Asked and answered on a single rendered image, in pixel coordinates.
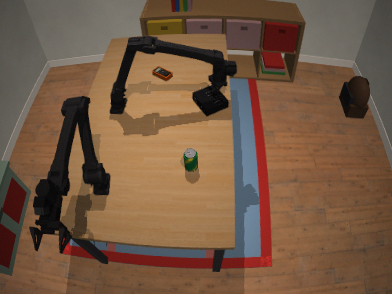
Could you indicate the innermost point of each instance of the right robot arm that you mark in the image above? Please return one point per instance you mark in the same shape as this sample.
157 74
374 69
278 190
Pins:
57 182

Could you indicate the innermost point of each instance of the green and yellow drink can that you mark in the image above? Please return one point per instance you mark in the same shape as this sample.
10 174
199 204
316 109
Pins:
190 159

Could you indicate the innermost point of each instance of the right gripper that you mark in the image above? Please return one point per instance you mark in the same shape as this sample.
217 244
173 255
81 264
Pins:
52 226

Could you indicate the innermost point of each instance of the black lighting desk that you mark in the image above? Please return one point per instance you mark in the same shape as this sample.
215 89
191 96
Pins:
205 99

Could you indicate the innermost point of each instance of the orange pocket multimeter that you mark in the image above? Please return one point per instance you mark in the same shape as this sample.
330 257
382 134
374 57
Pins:
162 73

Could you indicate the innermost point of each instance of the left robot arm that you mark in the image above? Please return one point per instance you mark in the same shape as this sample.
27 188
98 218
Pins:
146 44

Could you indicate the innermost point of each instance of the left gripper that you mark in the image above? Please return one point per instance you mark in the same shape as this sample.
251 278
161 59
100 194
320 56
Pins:
217 82

